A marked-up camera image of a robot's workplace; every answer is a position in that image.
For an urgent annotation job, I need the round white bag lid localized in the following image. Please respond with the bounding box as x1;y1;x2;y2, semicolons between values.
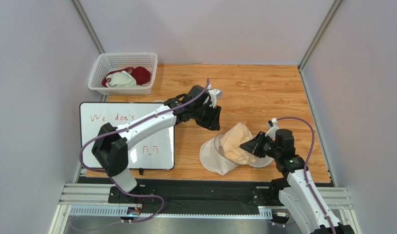
248;156;274;168

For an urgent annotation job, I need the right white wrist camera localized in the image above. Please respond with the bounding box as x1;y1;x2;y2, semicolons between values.
265;118;280;141

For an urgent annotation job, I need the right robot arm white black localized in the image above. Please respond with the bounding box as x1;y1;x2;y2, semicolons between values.
240;129;355;234

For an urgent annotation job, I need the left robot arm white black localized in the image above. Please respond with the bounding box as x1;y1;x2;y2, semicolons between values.
90;84;222;197

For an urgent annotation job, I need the white plastic basket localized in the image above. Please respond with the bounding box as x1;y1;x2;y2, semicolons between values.
88;52;158;95

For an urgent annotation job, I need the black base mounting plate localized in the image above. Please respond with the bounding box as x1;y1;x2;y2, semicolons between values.
77;175;301;216

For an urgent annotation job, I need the whiteboard with red writing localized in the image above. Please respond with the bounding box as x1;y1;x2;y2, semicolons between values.
79;102;175;170

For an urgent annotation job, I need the beige bra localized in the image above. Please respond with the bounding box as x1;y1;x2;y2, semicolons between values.
220;122;256;165

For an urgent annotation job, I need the white bra in basket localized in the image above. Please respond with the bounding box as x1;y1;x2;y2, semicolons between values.
105;71;137;88

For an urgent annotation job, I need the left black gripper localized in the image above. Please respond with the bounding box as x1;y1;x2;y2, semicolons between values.
192;101;222;132

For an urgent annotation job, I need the aluminium frame rail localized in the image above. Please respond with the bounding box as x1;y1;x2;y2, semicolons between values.
49;182;361;234

